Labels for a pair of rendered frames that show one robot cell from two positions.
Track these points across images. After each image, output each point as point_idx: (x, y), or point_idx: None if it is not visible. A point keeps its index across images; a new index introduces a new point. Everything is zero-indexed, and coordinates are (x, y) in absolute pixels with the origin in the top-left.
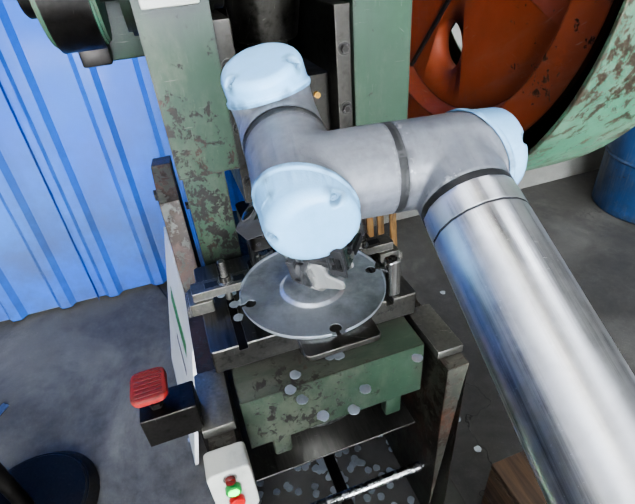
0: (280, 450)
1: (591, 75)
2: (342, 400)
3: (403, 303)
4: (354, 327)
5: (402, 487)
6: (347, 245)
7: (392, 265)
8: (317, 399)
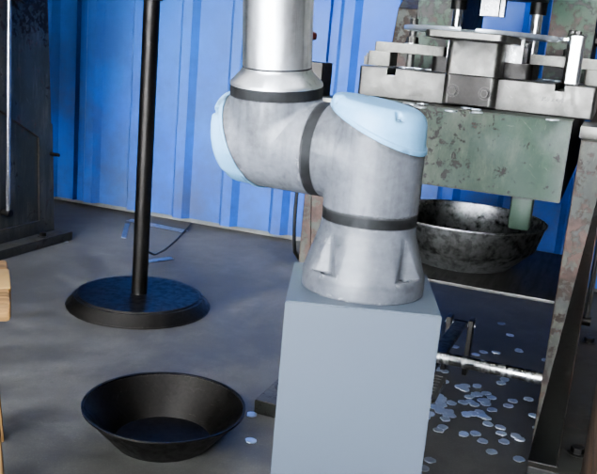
0: None
1: None
2: (459, 159)
3: (577, 97)
4: (485, 31)
5: (518, 450)
6: None
7: (573, 37)
8: (432, 139)
